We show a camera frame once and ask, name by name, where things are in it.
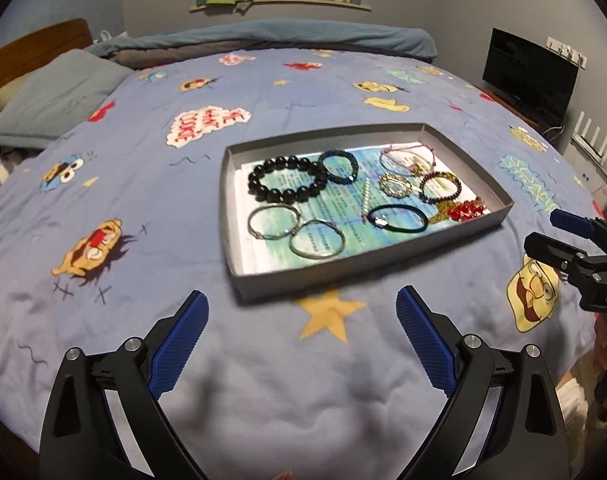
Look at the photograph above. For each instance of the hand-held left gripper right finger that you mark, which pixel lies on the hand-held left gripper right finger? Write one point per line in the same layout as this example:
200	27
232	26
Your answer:
428	340

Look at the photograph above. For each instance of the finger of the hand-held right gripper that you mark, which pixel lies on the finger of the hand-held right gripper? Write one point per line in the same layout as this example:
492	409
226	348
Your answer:
571	221
548	250

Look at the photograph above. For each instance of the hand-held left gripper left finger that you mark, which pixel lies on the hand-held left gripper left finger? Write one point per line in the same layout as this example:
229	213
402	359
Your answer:
181	345

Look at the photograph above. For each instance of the grey cardboard tray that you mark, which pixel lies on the grey cardboard tray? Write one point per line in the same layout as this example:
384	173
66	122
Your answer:
333	275

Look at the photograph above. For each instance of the silver bangle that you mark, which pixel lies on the silver bangle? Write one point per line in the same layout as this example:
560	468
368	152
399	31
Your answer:
313	257
271	236

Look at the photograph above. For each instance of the white pearl bar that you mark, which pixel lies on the white pearl bar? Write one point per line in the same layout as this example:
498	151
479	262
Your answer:
366	200

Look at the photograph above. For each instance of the white router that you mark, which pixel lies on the white router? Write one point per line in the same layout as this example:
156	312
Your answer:
591	155

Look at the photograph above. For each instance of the black monitor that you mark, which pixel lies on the black monitor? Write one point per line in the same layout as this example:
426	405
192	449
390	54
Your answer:
528	75

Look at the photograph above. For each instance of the printed cartoon blanket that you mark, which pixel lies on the printed cartoon blanket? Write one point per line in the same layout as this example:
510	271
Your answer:
133	200

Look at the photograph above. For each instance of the printed paper sheet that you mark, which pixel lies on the printed paper sheet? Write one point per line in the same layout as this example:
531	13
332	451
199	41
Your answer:
333	200

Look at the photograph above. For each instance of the blue-grey pillow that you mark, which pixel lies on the blue-grey pillow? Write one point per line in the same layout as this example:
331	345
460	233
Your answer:
48	95

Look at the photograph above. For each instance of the grey blanket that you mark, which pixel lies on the grey blanket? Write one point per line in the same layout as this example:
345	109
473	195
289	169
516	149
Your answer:
158	55

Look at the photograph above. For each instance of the white cloth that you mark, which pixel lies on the white cloth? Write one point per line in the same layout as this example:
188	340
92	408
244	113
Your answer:
110	36

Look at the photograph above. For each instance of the folded blue duvet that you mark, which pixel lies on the folded blue duvet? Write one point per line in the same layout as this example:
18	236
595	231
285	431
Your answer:
283	35

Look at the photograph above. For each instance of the wooden headboard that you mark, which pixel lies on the wooden headboard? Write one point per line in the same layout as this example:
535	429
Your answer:
33	45

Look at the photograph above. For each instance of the wooden window sill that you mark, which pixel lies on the wooden window sill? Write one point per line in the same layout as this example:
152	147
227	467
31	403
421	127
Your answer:
283	4

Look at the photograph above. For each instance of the white wall hook rack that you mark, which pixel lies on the white wall hook rack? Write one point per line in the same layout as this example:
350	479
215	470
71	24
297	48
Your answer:
568	52

